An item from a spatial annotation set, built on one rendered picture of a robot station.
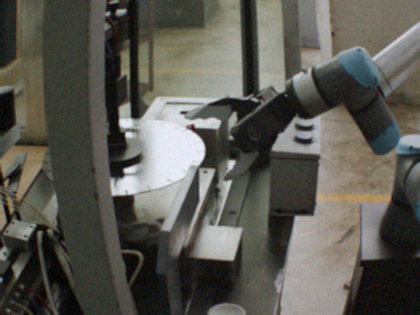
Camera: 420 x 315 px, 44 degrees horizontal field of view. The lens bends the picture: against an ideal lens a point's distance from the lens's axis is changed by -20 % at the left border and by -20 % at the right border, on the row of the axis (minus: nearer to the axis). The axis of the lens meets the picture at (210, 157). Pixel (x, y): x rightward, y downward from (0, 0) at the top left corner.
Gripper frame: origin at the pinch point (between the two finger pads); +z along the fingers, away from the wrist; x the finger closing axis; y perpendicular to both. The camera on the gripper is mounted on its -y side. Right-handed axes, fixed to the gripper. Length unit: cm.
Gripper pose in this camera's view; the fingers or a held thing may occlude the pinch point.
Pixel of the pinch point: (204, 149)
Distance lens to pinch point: 107.7
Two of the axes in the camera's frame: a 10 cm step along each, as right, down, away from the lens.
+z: -7.5, 3.8, 5.4
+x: -5.3, -8.3, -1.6
